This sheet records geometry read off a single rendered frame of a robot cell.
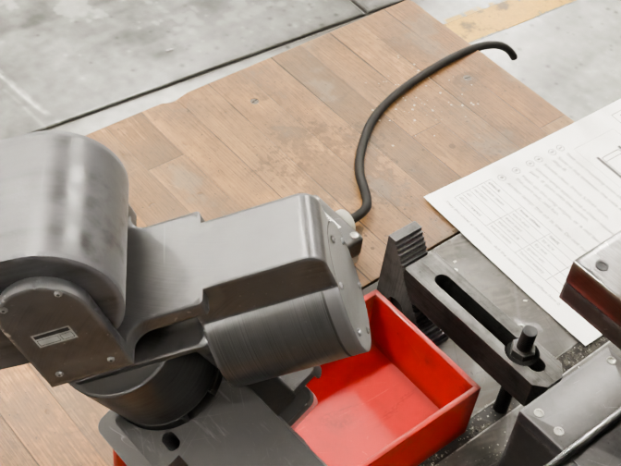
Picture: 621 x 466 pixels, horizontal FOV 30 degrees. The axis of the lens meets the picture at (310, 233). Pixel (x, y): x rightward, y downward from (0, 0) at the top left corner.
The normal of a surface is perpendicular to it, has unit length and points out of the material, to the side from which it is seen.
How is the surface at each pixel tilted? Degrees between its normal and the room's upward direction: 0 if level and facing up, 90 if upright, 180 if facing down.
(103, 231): 46
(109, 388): 30
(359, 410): 0
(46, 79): 0
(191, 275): 25
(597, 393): 0
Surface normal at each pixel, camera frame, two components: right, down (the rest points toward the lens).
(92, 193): 0.63, -0.57
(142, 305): -0.32, -0.63
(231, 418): -0.28, -0.39
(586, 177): 0.12, -0.68
